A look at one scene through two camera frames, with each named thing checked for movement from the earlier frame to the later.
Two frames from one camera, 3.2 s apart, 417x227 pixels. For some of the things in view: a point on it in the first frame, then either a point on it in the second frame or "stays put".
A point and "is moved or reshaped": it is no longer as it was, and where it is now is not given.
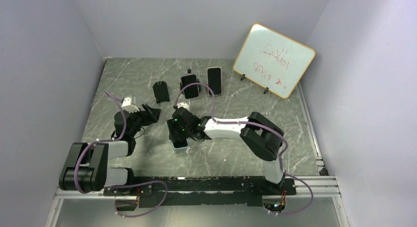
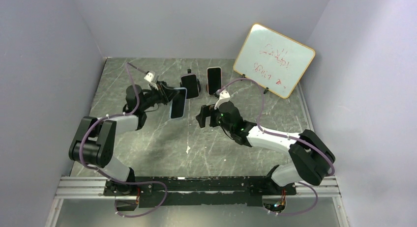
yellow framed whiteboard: x=273 y=61 stays put
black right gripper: x=172 y=125 -> x=206 y=111
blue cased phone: x=180 y=145 is moved or reshaped
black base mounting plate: x=159 y=191 stays put
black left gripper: x=152 y=116 -> x=165 y=94
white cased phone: x=214 y=80 stays put
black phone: x=191 y=91 stays put
